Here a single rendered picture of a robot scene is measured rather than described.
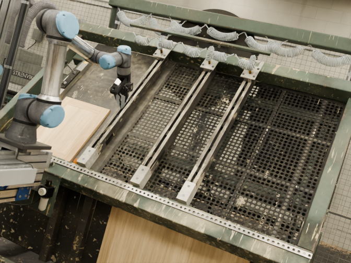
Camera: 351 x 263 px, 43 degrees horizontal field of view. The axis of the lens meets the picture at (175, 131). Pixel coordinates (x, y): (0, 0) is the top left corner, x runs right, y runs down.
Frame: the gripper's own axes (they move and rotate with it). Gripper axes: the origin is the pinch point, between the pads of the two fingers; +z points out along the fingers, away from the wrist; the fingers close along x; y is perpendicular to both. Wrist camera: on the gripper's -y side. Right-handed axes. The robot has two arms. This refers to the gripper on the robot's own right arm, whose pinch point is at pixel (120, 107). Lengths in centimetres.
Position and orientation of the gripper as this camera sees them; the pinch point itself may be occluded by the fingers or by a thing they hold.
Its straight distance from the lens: 256.3
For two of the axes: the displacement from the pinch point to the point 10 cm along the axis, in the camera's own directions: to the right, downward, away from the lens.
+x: -9.0, -2.7, 3.4
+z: -0.9, 8.7, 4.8
